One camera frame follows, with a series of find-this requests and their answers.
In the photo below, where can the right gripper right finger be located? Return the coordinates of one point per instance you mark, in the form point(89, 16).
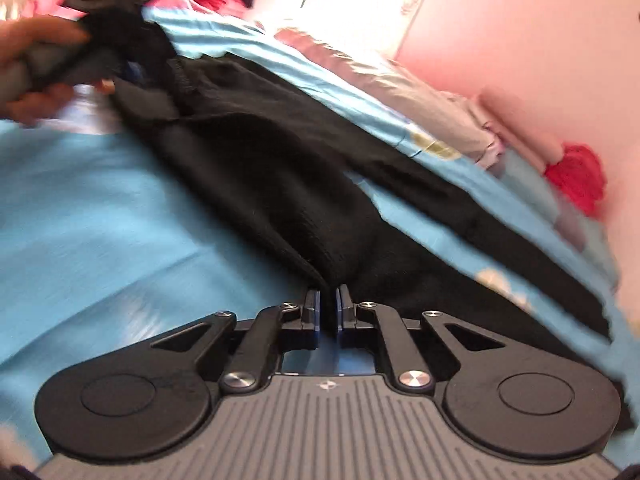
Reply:
point(504, 396)

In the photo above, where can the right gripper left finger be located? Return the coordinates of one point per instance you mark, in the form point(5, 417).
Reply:
point(146, 399)

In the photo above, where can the black knit pants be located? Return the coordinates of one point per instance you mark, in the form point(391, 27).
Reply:
point(282, 168)

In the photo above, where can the blue floral bed sheet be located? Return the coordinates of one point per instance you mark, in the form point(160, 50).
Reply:
point(101, 248)

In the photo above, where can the folded pink blanket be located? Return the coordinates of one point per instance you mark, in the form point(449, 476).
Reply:
point(516, 124)

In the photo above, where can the folded red clothes stack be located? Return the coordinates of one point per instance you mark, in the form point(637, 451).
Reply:
point(580, 178)

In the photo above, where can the grey pillow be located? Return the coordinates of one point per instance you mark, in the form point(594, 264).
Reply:
point(455, 120)

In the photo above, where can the person's left hand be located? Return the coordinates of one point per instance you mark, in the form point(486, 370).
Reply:
point(43, 59)

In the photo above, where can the pink red clothes pile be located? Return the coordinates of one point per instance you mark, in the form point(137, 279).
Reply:
point(234, 8)

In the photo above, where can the striped teal folded quilt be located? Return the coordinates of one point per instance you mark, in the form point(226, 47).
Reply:
point(586, 235)

